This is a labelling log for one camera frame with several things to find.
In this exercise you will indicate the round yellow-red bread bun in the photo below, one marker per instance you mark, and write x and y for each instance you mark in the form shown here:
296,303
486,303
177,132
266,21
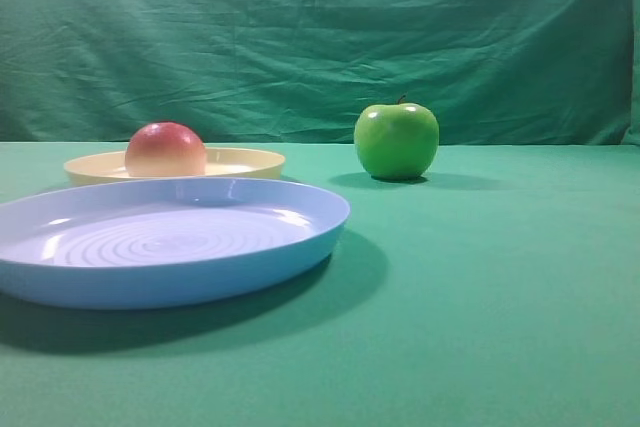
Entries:
165,149

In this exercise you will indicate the blue plastic plate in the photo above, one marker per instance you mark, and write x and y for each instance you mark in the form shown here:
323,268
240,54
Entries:
164,243

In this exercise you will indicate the yellow plastic plate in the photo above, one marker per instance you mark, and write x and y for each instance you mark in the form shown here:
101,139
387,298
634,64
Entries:
221,162

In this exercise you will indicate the green apple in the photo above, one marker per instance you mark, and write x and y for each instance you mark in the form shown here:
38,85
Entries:
396,142

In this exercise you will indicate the green tablecloth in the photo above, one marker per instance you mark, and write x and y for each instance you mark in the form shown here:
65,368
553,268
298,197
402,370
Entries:
501,291

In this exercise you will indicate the green backdrop cloth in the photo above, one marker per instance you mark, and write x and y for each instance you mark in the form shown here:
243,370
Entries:
493,71

